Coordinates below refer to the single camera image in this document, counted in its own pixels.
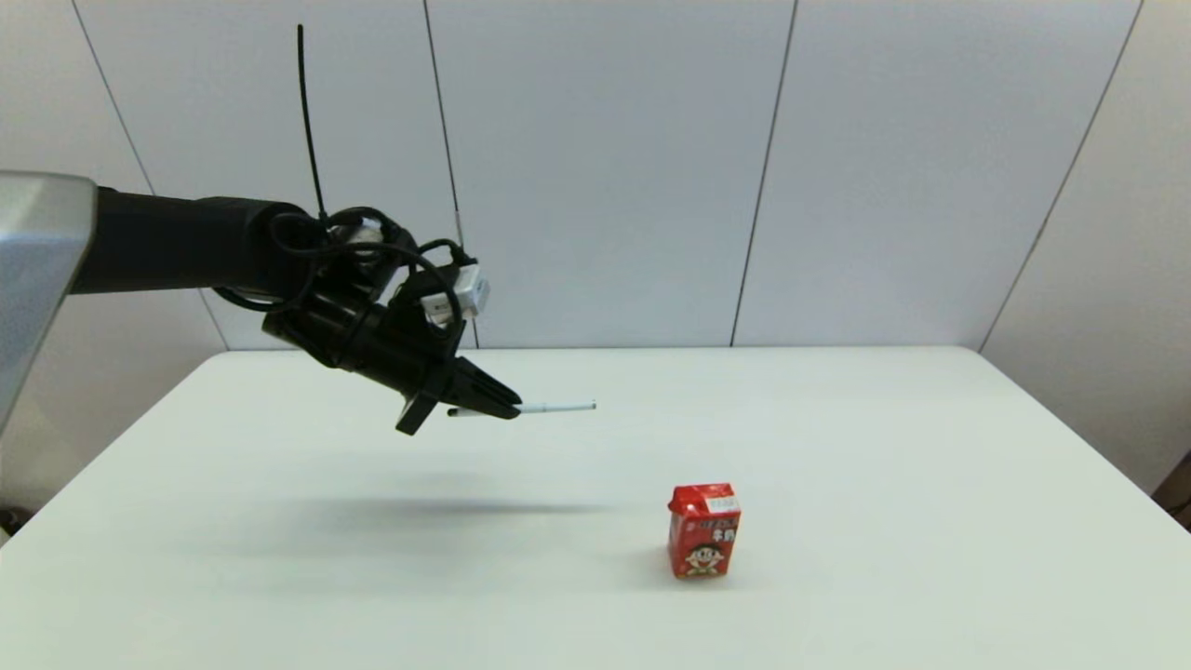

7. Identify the white pen with black tip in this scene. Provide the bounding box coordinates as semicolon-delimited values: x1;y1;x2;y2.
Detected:
448;400;598;418

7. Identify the red milk carton with cartoon face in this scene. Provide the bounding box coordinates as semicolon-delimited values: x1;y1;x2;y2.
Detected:
666;483;743;581

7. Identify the brown object behind table corner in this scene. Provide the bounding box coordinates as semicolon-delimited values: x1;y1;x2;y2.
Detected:
1151;450;1191;534

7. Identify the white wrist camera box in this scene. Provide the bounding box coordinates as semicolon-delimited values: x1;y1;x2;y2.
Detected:
420;263;492;328

